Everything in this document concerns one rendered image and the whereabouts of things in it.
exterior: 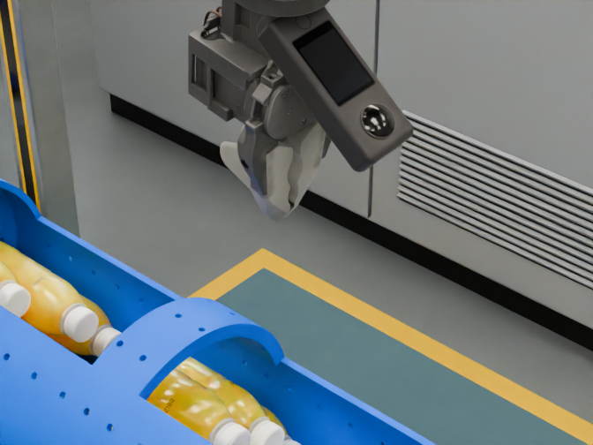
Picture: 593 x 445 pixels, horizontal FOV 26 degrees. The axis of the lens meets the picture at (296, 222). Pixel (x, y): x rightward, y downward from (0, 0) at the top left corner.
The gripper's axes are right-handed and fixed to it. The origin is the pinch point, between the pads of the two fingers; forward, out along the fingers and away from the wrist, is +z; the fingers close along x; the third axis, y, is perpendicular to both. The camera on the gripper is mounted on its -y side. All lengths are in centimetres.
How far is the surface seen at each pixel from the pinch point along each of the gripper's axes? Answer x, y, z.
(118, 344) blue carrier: 1.6, 19.3, 30.6
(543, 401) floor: -130, 33, 165
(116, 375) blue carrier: 4.2, 16.5, 30.6
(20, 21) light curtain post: -29, 77, 37
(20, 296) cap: -1, 40, 42
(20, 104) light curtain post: -28, 77, 51
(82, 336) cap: -5, 34, 47
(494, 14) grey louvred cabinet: -152, 80, 93
